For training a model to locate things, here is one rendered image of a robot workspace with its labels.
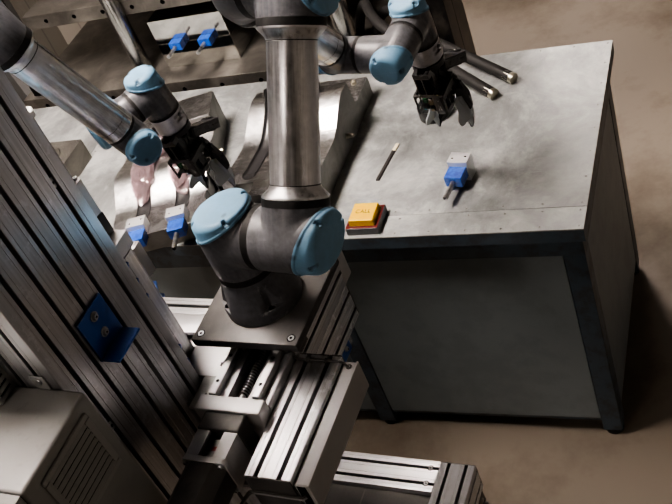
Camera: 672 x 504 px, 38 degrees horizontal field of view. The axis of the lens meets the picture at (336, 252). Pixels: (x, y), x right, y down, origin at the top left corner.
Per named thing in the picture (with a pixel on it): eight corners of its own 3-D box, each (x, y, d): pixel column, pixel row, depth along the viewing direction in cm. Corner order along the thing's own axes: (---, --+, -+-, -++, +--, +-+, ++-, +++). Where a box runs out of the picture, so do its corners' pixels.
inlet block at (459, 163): (458, 208, 219) (452, 190, 216) (437, 207, 222) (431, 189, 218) (476, 170, 227) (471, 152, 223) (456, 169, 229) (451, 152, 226)
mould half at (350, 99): (321, 219, 232) (302, 177, 224) (227, 224, 243) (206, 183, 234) (373, 94, 265) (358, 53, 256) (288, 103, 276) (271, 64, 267)
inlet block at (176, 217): (188, 254, 234) (178, 238, 231) (169, 259, 235) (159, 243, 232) (193, 219, 244) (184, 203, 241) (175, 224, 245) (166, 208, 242)
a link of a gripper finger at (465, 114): (465, 141, 213) (442, 112, 208) (473, 122, 216) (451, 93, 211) (476, 138, 211) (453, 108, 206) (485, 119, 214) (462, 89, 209)
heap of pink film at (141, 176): (195, 191, 247) (182, 168, 243) (131, 208, 251) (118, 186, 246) (204, 133, 267) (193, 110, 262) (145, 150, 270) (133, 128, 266)
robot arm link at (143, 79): (113, 81, 208) (144, 57, 210) (140, 118, 216) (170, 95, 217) (127, 92, 203) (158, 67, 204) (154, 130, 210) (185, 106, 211)
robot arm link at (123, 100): (95, 136, 199) (137, 103, 201) (77, 118, 208) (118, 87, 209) (116, 163, 205) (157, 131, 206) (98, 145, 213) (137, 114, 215)
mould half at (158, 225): (212, 234, 242) (194, 202, 235) (118, 259, 247) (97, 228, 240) (227, 121, 279) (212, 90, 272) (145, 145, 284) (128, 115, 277)
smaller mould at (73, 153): (61, 202, 276) (49, 183, 272) (20, 205, 282) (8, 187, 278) (92, 157, 289) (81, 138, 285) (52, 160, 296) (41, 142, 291)
